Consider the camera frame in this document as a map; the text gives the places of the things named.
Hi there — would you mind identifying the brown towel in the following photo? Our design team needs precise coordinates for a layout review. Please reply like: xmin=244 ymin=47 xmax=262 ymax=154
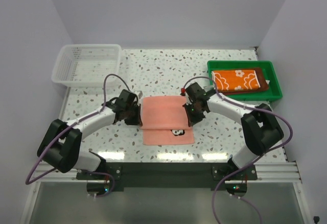
xmin=218 ymin=68 xmax=269 ymax=95

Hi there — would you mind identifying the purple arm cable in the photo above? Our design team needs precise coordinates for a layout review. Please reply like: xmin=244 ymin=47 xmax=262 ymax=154
xmin=25 ymin=74 xmax=133 ymax=198
xmin=180 ymin=76 xmax=294 ymax=224

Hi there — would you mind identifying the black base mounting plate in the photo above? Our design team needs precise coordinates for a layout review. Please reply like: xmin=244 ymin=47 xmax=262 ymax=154
xmin=76 ymin=162 xmax=258 ymax=193

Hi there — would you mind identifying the orange patterned cream towel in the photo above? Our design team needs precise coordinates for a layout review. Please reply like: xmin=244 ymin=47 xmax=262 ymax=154
xmin=211 ymin=69 xmax=261 ymax=92

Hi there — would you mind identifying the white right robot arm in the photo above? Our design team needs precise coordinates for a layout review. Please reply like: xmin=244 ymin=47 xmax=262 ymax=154
xmin=181 ymin=82 xmax=284 ymax=180

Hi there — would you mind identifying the white plastic laundry basket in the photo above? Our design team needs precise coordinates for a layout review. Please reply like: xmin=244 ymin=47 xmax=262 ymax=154
xmin=51 ymin=44 xmax=122 ymax=87

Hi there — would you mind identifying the peach pink towel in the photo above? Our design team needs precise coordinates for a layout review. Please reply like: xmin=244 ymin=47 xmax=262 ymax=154
xmin=141 ymin=96 xmax=195 ymax=146

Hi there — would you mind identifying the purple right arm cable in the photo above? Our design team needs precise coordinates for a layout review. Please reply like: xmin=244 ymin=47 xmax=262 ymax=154
xmin=180 ymin=76 xmax=294 ymax=224

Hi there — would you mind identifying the aluminium rail frame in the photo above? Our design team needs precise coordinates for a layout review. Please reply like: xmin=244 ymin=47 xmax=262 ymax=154
xmin=19 ymin=142 xmax=310 ymax=224

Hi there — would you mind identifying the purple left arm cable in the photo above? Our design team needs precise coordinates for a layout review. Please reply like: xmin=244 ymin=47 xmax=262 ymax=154
xmin=25 ymin=74 xmax=133 ymax=198

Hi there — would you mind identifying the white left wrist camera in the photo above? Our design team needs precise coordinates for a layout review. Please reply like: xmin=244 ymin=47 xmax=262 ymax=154
xmin=134 ymin=91 xmax=143 ymax=99

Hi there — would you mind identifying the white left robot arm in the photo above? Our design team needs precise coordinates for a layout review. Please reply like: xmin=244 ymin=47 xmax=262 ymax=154
xmin=37 ymin=89 xmax=143 ymax=180

